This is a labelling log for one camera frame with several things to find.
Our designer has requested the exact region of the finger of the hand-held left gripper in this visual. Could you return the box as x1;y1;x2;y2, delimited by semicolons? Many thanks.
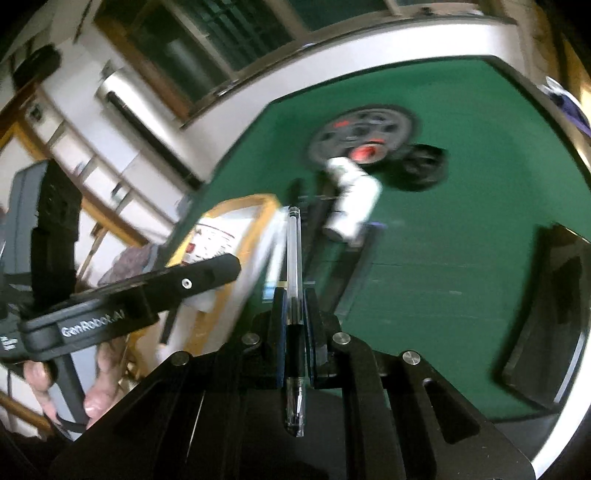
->
19;253;243;360

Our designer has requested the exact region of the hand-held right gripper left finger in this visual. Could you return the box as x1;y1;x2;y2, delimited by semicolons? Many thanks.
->
48;288;286;480

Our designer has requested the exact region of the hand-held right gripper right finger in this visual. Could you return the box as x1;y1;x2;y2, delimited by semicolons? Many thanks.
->
307;288;536;480

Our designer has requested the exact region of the long black stick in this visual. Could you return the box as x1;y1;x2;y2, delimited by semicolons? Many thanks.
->
318;224;386;320

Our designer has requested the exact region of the clear ballpoint pen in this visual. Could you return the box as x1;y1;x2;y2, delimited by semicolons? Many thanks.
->
283;205;308;439

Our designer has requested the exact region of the white foam box yellow tape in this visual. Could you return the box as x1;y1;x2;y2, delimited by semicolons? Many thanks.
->
124;193;291;370

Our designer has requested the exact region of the white bottle green label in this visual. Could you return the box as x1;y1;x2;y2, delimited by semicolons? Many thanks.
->
322;178;385;241

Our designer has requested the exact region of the person's left hand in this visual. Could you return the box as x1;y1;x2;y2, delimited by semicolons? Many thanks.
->
22;337;130;430

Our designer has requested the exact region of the grey patterned cloth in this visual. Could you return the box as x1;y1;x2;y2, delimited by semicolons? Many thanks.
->
98;246;161;288

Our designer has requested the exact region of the large white bottle red label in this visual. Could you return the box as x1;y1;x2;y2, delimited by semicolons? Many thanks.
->
185;222;245;268

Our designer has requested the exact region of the white appliance with black slot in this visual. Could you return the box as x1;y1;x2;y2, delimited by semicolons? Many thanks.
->
95;68;205;188

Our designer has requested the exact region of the dark round object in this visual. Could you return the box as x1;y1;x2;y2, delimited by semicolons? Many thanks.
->
11;44;64;89

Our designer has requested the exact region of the small white bottle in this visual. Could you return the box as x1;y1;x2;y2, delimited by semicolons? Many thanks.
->
325;156;368;185

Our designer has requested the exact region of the small black round object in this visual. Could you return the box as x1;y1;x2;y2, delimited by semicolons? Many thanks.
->
398;144;450;192

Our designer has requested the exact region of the round black table control disc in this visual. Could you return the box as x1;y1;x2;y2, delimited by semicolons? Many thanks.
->
307;105;415;168

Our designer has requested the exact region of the window with grille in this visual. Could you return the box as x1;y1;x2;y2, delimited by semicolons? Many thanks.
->
286;0;509;34
93;0;297;126

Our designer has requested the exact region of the black recessed table panel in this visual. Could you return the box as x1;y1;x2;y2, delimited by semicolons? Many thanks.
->
498;224;591;412

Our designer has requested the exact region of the white and purple cloth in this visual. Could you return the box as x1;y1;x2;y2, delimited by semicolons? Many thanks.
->
539;75;591;140

